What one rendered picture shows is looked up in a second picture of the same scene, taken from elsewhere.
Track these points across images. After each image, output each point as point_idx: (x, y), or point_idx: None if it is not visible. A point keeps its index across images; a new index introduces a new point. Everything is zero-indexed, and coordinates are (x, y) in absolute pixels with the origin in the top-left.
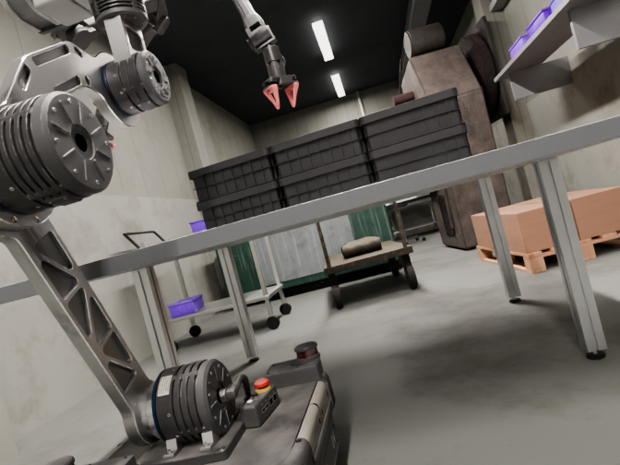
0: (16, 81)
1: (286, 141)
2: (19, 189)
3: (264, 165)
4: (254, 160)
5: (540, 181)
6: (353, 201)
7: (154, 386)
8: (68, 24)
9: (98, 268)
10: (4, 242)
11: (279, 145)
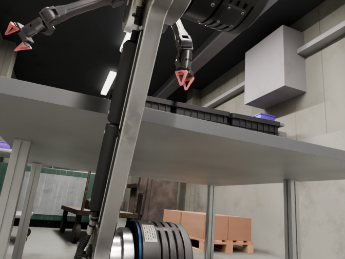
0: None
1: (187, 104)
2: None
3: (167, 111)
4: (161, 105)
5: (287, 190)
6: (292, 146)
7: (138, 230)
8: None
9: (99, 104)
10: (153, 11)
11: (182, 104)
